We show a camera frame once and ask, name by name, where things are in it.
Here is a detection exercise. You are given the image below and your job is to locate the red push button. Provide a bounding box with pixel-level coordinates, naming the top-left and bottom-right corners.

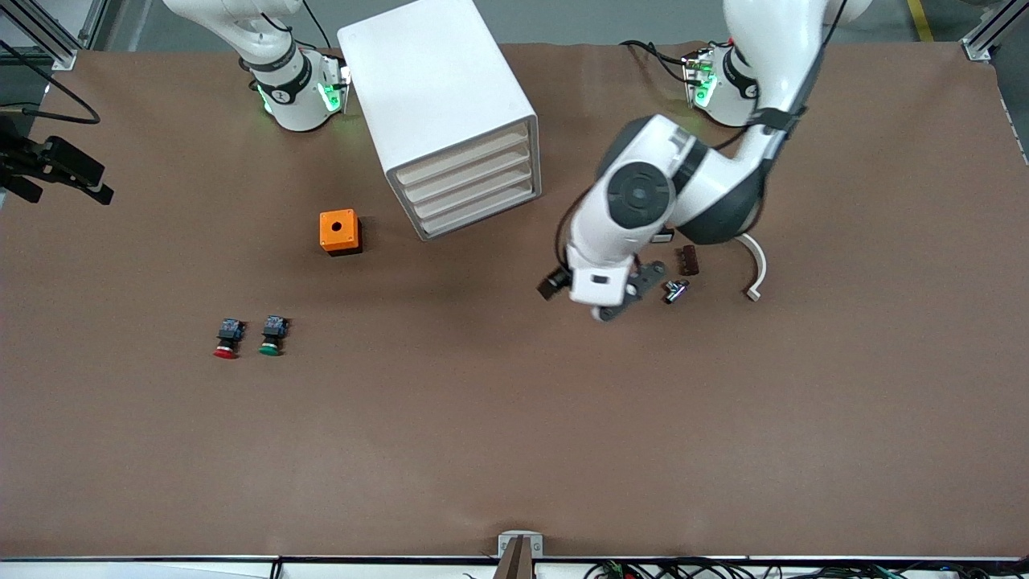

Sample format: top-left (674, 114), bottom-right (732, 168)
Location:
top-left (213, 318), bottom-right (246, 359)

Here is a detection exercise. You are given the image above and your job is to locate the green push button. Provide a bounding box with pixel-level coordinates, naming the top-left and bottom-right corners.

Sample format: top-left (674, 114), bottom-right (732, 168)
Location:
top-left (258, 315), bottom-right (290, 357)

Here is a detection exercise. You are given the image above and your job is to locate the orange box with hole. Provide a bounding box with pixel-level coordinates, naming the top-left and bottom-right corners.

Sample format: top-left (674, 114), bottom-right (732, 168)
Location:
top-left (319, 208), bottom-right (363, 257)

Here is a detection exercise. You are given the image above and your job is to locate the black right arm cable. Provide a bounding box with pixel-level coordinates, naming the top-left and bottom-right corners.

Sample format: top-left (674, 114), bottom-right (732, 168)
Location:
top-left (0, 39), bottom-right (102, 126)

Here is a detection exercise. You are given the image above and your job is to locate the aluminium frame profile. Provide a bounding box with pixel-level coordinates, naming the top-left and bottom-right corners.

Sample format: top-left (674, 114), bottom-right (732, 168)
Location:
top-left (961, 0), bottom-right (1029, 62)
top-left (0, 0), bottom-right (110, 71)

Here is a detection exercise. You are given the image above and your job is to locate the white curved bracket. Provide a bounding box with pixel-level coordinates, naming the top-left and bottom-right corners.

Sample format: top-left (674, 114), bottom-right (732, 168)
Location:
top-left (738, 233), bottom-right (769, 302)

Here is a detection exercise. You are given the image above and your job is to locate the metal base connector bracket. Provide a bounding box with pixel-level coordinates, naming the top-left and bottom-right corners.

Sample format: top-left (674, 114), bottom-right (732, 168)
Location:
top-left (683, 48), bottom-right (716, 109)
top-left (320, 50), bottom-right (351, 113)

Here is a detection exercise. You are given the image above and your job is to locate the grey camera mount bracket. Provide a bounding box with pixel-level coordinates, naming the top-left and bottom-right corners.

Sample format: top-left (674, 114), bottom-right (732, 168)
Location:
top-left (497, 531), bottom-right (544, 579)

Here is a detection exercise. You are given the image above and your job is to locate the black cable bundle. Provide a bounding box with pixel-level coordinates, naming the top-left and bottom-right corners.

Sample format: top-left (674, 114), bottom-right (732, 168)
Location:
top-left (587, 557), bottom-right (1029, 579)

